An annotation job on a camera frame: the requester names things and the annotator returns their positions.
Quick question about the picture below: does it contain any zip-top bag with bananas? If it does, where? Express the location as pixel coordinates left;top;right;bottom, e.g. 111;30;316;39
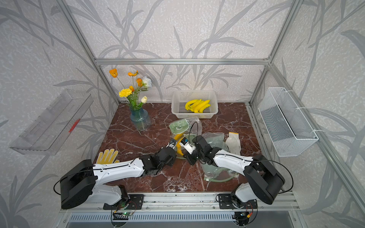
201;132;239;182
169;118;202;159

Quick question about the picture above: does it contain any bag banana two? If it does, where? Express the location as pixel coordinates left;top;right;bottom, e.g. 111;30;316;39
174;133;184;156

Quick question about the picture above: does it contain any yellow banana taken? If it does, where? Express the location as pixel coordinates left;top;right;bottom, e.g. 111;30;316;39
194;100;210;113
185;100;199;110

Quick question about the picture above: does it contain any bag banana one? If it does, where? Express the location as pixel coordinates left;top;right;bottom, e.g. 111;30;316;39
199;104;211;113

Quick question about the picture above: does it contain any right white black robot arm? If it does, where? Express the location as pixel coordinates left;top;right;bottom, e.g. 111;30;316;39
179;135;285;208

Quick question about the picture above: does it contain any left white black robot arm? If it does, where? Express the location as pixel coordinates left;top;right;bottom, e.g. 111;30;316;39
60;146;176;210

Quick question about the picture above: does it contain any white work glove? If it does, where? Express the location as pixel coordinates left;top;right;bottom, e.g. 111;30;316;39
225;132;241;155

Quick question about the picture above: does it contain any yellow work glove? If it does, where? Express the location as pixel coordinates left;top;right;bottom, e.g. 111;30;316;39
96;149;120;164

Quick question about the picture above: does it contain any blue glass vase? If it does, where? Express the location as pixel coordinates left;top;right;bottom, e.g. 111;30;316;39
130;108;151;131

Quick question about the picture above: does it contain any white plastic basket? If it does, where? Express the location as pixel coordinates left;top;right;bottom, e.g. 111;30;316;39
172;90;218;119

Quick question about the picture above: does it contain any artificial flower bouquet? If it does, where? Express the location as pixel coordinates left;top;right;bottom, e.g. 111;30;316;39
109;69;152;111

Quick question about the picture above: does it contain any aluminium front rail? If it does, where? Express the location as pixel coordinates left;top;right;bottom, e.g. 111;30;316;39
58;191;301;213

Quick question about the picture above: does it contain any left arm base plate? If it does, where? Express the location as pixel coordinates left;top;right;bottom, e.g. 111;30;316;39
103;194;144;211

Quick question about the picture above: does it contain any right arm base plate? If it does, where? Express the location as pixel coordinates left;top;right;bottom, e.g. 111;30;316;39
216;193;258;211

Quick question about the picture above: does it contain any white wire mesh basket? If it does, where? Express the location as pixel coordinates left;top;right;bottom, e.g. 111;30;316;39
259;87;318;157

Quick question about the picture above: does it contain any clear acrylic wall shelf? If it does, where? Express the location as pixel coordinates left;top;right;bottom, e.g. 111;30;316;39
10;89;94;155

